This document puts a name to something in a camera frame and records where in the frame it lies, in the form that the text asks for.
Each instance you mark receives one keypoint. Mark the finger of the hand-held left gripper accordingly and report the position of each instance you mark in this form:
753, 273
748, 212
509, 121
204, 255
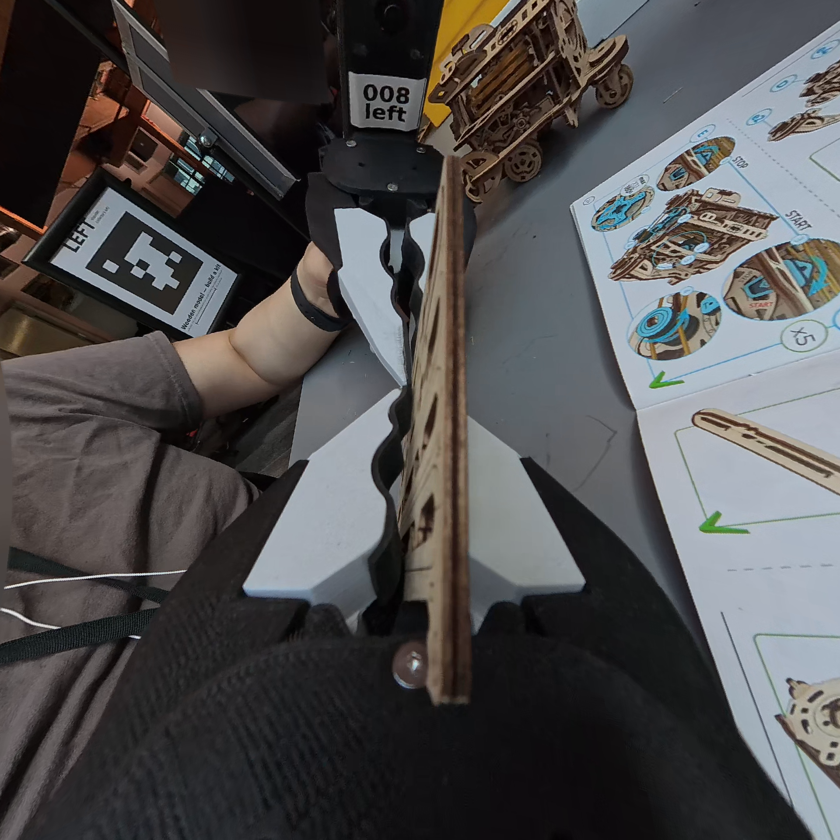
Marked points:
423, 243
364, 275

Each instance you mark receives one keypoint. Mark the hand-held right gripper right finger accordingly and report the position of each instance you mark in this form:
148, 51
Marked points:
525, 525

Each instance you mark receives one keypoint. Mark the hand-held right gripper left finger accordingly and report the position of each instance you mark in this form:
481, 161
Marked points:
321, 518

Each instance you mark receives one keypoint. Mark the laser-cut wooden parts sheet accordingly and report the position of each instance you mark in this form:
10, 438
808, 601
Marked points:
439, 426

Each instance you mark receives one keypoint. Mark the person's left forearm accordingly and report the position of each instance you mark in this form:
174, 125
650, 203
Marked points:
262, 348

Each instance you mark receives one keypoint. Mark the wooden model vehicle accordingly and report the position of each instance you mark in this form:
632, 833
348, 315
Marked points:
525, 85

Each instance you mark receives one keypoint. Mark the person's left hand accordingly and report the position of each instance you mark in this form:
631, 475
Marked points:
318, 275

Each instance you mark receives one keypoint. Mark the yellow plastic bin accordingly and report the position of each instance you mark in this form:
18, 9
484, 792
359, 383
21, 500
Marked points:
453, 59

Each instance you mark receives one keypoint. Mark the black wristband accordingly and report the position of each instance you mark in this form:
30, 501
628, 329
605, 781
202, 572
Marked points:
305, 313

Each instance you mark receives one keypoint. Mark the grey metal panel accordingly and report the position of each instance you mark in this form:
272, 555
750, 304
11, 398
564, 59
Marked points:
216, 124

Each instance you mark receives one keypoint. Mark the black white marker sign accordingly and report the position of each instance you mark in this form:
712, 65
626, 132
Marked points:
144, 262

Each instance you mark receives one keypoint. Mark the white cardboard box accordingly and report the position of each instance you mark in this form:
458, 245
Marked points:
610, 16

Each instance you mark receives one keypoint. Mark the white instruction booklet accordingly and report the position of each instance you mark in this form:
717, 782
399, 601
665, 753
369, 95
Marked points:
741, 328

